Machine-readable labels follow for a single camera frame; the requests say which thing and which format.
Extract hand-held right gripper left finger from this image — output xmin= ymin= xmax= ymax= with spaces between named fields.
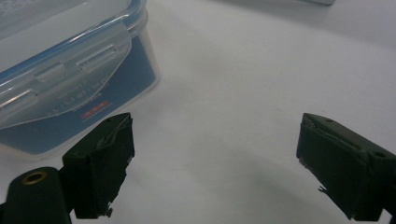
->
xmin=61 ymin=112 xmax=136 ymax=219

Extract clear plastic container blue label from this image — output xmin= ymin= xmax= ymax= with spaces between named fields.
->
xmin=0 ymin=0 xmax=161 ymax=161

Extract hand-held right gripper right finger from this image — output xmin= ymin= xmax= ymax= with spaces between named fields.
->
xmin=295 ymin=112 xmax=396 ymax=222

